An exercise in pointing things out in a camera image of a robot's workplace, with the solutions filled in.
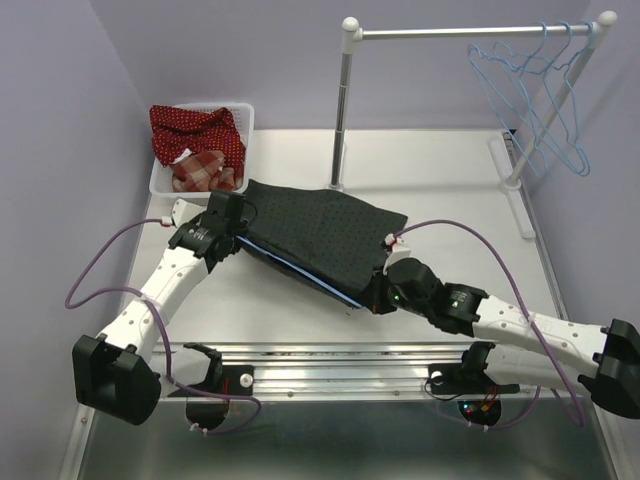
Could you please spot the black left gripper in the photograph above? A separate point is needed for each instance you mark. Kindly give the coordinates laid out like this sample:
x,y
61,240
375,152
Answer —
x,y
236,230

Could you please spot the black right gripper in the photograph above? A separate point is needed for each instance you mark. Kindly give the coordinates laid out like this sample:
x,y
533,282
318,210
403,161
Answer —
x,y
374,294

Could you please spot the blue wire hanger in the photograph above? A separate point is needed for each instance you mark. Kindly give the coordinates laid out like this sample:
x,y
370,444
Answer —
x,y
316,281
502,73
560,133
557,35

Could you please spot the dark dotted skirt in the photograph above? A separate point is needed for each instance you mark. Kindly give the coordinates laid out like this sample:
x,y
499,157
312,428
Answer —
x,y
333,235

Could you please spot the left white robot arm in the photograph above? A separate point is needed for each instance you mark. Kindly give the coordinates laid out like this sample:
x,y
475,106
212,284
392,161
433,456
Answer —
x,y
129,365

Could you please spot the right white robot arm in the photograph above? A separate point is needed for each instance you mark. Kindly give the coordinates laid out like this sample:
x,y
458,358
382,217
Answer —
x,y
540,340

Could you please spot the orange plaid cloth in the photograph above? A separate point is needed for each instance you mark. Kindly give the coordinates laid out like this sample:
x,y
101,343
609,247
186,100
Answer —
x,y
205,172

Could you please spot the white perforated plastic basket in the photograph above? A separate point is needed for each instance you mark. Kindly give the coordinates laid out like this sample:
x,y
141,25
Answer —
x,y
205,145

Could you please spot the red dotted cloth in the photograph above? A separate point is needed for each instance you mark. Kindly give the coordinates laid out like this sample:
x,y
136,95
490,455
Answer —
x,y
195,130

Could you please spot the white clothes rack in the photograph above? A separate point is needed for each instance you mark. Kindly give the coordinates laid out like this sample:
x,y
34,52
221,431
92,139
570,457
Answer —
x,y
462,105

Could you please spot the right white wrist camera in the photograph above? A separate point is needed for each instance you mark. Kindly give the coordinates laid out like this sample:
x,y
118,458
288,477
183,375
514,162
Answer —
x,y
396,249

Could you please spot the aluminium mounting rail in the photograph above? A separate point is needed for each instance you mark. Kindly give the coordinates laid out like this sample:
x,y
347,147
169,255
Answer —
x,y
321,372

